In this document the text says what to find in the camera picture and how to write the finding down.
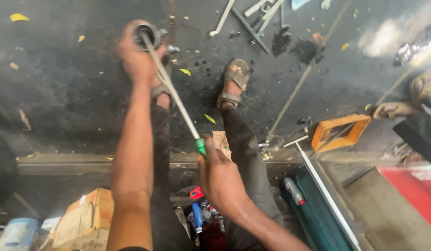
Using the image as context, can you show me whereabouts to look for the person's leg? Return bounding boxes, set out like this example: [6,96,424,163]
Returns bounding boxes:
[221,106,286,251]
[149,105,197,251]

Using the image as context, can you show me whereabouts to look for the white metal bar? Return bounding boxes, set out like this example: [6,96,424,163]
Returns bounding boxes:
[283,135,362,251]

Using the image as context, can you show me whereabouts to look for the person's left leg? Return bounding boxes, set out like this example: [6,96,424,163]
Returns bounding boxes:
[149,105,197,251]

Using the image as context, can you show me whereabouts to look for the green tool case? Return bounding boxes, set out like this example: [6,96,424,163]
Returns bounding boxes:
[281,165,355,251]

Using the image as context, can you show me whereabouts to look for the tan sandal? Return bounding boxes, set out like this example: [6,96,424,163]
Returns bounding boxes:
[150,56,176,110]
[216,58,250,109]

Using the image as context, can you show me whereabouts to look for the round metal bearing part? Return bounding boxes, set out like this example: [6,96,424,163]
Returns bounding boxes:
[133,23,169,53]

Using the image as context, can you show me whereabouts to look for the cardboard box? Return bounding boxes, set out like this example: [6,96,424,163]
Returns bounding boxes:
[52,188,115,251]

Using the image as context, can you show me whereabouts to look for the white tube with red cap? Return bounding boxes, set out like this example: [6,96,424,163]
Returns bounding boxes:
[283,177,306,206]

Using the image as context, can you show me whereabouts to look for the person's right leg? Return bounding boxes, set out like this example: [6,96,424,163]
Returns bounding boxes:
[221,106,286,251]

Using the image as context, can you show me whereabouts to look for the left tan sandal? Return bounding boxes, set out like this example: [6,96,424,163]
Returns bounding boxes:
[150,56,176,110]

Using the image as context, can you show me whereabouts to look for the long metal rod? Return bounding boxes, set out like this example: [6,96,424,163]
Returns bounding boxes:
[266,0,352,142]

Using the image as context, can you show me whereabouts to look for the blue and white container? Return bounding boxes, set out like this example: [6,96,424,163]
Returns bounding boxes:
[0,218,39,251]

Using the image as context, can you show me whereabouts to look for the red metal box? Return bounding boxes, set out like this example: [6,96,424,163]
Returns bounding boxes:
[377,165,431,232]

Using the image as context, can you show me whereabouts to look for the heap of metal tools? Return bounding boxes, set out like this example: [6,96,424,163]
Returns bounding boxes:
[209,0,293,54]

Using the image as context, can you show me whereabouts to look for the shiny metal engine part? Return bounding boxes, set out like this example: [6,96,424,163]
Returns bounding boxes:
[393,36,431,67]

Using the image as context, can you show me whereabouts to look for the long green-handled screwdriver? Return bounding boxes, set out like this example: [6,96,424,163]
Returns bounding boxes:
[140,31,207,157]

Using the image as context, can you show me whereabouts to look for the right tan sandal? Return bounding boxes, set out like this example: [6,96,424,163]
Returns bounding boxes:
[216,58,250,109]

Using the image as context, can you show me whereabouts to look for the crumpled brown paper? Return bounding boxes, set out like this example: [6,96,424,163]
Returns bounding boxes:
[212,131,233,161]

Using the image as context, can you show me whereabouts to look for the orange plastic tray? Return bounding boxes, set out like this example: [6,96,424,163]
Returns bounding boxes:
[311,114,371,153]

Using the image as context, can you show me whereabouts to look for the person's right hand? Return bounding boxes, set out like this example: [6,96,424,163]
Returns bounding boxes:
[197,134,251,218]

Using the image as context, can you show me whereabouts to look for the person's left hand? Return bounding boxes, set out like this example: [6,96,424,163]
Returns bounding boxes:
[116,20,168,84]

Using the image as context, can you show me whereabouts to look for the blue-handled tool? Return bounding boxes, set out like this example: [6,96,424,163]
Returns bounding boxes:
[192,202,203,233]

